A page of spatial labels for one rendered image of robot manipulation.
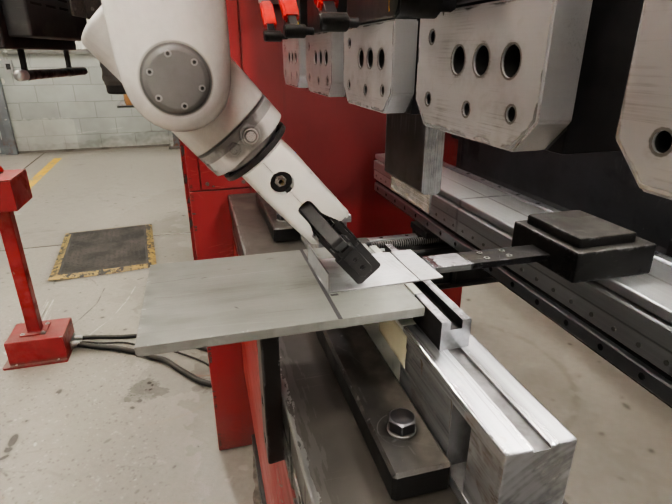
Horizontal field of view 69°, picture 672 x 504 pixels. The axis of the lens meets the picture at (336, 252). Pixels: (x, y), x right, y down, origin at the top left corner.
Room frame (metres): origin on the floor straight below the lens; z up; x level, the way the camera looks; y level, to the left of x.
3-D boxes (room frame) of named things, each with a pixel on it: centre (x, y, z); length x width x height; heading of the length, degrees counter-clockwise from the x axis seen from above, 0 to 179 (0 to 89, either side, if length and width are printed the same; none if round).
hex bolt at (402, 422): (0.36, -0.06, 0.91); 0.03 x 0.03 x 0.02
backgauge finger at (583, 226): (0.55, -0.23, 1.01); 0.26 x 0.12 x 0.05; 105
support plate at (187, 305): (0.47, 0.06, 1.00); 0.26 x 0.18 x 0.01; 105
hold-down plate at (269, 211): (1.07, 0.14, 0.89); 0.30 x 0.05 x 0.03; 15
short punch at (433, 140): (0.51, -0.08, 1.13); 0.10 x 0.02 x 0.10; 15
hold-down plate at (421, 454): (0.45, -0.03, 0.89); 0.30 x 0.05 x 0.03; 15
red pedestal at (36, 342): (1.84, 1.30, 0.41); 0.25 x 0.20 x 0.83; 105
